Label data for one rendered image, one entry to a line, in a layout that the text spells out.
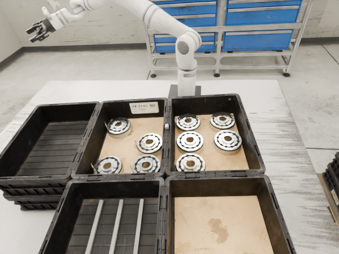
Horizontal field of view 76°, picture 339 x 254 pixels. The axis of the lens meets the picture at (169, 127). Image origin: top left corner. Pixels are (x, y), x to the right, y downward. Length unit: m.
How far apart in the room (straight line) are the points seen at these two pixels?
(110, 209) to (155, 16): 0.80
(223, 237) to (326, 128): 1.87
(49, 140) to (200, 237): 0.74
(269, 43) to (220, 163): 2.13
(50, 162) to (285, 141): 1.02
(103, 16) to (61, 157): 3.04
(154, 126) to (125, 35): 2.92
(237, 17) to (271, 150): 1.81
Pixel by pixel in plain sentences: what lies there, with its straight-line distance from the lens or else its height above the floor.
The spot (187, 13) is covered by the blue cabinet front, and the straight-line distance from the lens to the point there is 2.59.
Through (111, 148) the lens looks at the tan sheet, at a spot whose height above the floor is 0.83.
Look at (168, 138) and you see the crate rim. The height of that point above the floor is 0.93.
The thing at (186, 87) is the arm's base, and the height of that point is 0.87.
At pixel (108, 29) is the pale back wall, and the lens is 3.84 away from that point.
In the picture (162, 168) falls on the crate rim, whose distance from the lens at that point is 0.68.
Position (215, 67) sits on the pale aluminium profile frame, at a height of 0.13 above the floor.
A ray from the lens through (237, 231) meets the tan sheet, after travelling 0.70.
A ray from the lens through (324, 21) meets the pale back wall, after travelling 3.87.
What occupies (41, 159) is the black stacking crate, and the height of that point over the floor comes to 0.83.
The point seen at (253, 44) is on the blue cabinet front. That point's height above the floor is 0.40.
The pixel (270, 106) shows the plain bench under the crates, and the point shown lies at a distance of 1.30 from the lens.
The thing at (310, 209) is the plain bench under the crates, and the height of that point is 0.70.
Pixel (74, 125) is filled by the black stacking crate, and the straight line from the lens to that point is 1.10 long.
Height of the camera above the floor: 1.48
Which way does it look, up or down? 44 degrees down
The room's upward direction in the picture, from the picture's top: 7 degrees counter-clockwise
